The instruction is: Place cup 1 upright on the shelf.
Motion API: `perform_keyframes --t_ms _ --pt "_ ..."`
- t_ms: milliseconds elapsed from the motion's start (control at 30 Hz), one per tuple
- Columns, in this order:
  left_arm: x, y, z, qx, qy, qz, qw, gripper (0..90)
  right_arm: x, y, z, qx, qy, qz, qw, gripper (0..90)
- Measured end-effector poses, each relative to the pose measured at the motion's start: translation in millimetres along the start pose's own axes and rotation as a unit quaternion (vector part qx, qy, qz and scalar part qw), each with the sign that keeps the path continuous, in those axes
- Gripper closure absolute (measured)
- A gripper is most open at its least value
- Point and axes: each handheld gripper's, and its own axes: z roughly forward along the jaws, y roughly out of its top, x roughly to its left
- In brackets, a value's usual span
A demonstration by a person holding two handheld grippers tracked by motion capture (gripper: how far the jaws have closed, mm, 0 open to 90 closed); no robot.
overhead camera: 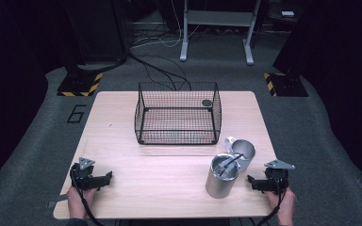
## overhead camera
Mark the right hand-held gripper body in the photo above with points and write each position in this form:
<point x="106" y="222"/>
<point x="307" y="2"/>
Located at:
<point x="276" y="179"/>

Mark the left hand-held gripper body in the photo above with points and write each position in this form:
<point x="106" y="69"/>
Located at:
<point x="83" y="177"/>

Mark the steel tumbler with straw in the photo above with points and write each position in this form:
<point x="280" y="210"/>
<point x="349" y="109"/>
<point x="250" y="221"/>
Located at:
<point x="221" y="180"/>

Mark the person's left hand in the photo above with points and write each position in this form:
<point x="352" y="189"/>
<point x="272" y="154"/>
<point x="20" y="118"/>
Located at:
<point x="77" y="201"/>

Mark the person's right hand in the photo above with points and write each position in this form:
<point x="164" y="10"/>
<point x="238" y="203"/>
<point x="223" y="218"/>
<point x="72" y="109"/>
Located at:
<point x="284" y="205"/>

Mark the grey tape strip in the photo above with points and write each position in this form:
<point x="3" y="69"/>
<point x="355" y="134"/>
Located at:
<point x="58" y="201"/>

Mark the small black round disc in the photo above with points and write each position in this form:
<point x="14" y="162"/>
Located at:
<point x="206" y="103"/>

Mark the black base with hazard stripes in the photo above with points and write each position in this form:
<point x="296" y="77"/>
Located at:
<point x="80" y="84"/>
<point x="287" y="84"/>

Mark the black cabinet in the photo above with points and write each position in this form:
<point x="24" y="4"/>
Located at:
<point x="95" y="28"/>

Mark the small white box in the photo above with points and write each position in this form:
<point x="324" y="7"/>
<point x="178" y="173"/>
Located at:
<point x="287" y="13"/>

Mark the white metal desk frame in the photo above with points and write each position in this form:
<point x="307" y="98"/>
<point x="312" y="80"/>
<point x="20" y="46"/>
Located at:
<point x="220" y="19"/>

